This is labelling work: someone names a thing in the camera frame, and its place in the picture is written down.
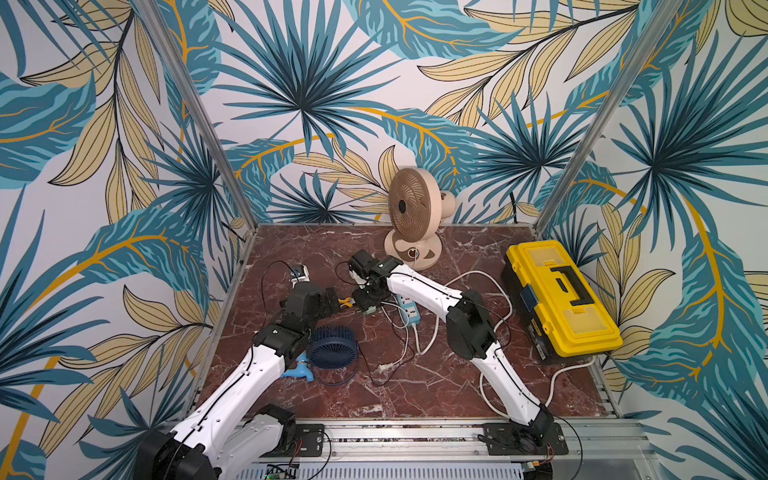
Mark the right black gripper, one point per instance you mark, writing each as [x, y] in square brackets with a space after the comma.
[361, 298]

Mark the aluminium front rail frame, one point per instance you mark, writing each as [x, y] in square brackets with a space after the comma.
[449, 449]

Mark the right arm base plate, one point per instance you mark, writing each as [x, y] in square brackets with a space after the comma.
[509, 439]

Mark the teal white power strip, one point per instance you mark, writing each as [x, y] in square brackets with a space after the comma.
[408, 310]

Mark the yellow black toolbox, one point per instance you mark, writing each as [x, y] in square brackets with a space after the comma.
[563, 317]

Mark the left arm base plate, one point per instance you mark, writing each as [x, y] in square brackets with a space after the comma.
[307, 441]

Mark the dark blue handheld fan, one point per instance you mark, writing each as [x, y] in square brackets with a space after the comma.
[330, 348]

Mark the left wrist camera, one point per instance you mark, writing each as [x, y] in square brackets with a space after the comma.
[299, 273]

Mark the beige desk fan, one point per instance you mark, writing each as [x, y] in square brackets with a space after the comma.
[416, 208]

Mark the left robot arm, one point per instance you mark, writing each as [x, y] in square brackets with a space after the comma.
[213, 441]

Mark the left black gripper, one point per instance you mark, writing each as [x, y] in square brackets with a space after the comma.
[326, 309]

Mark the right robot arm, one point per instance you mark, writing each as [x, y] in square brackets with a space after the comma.
[470, 334]

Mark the yellow handled pliers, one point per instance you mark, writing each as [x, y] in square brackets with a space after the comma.
[348, 302]

